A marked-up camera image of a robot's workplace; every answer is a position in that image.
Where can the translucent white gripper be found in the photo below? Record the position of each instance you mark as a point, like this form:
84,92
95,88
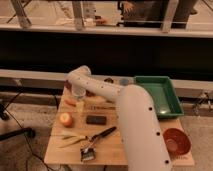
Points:
79,96

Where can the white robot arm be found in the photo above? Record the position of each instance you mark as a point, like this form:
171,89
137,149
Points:
140,130

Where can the metal cup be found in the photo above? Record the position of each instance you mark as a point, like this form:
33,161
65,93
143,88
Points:
109,80

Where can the light blue cup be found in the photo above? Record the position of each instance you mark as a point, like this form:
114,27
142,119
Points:
124,81

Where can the dark red grapes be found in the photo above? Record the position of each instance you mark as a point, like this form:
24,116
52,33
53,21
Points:
90,94

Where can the purple bowl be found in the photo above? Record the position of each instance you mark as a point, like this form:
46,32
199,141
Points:
67,85

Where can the orange carrot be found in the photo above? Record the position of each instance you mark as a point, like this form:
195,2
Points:
70,102

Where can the thin dark pen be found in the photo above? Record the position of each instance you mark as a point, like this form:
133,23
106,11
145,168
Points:
101,108

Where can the red yellow apple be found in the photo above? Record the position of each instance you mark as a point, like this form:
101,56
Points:
66,119

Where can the black rectangular block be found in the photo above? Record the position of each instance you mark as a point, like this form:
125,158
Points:
96,120

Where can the green plastic tray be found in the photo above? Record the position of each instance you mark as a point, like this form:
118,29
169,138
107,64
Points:
166,102

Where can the red-brown bowl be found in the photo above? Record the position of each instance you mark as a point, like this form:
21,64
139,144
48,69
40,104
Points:
177,142

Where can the black handled brush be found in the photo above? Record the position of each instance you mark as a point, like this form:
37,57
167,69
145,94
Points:
87,153

